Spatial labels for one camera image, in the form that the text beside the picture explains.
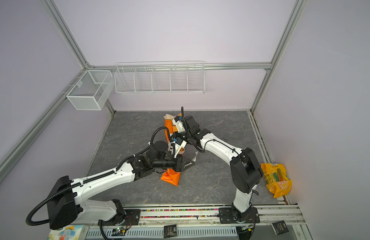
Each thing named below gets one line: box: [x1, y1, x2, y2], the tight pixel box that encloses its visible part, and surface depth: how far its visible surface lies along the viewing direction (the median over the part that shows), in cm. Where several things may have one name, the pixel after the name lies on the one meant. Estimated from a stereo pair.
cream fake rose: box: [163, 114, 175, 121], surface depth 110 cm
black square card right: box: [270, 220, 290, 236], surface depth 71 cm
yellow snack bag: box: [260, 163, 292, 198], surface depth 82 cm
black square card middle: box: [163, 224, 177, 238], surface depth 70 cm
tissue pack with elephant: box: [47, 224, 89, 240], surface depth 67 cm
